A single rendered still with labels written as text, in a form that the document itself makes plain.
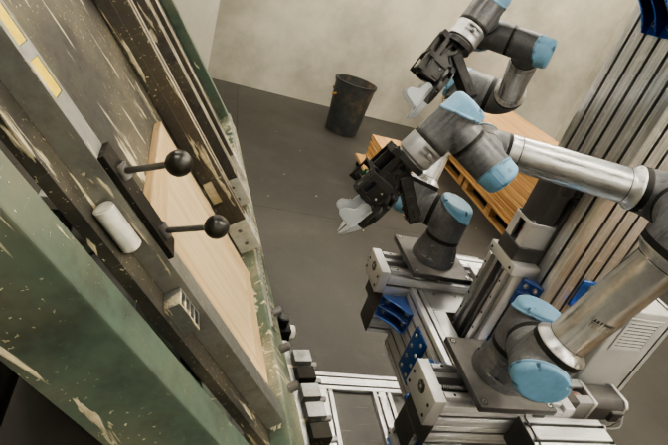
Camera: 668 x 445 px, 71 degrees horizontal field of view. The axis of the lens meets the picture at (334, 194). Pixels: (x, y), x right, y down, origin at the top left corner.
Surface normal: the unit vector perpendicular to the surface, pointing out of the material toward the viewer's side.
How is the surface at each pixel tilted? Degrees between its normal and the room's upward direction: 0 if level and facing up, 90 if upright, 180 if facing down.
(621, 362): 90
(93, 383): 90
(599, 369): 90
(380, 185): 90
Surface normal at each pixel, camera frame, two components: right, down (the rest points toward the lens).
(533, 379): -0.32, 0.46
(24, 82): 0.26, 0.51
